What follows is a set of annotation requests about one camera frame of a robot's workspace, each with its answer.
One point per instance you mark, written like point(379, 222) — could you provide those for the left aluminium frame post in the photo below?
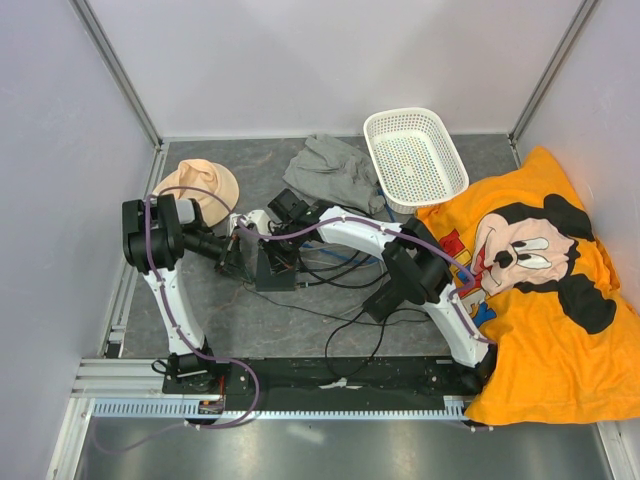
point(106, 50)

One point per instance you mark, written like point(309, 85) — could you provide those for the aluminium frame post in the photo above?
point(568, 40)
point(106, 50)

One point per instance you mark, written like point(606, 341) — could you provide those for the slotted cable duct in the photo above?
point(445, 408)

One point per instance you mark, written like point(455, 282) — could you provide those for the white plastic basket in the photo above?
point(415, 159)

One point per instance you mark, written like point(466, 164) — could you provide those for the peach bucket hat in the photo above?
point(212, 185)

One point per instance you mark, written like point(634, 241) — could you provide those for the black network switch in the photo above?
point(265, 280)

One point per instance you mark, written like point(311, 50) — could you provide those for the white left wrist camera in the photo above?
point(232, 223)

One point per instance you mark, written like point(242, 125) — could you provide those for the orange cartoon mouse pillow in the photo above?
point(546, 293)

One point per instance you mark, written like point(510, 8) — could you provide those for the grey cloth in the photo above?
point(330, 169)

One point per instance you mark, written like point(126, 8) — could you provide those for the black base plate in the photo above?
point(350, 381)

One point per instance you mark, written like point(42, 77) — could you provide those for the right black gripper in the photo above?
point(281, 263)

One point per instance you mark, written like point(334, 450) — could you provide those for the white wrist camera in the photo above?
point(256, 220)
point(232, 223)

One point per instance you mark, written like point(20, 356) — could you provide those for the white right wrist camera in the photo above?
point(256, 220)

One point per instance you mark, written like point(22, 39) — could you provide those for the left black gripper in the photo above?
point(233, 263)

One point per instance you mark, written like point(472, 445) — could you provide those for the black power adapter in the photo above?
point(383, 302)

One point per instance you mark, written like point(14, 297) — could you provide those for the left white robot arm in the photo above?
point(156, 234)

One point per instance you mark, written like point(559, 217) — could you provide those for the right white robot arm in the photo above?
point(420, 272)

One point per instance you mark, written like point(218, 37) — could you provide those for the right aluminium frame post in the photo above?
point(568, 40)

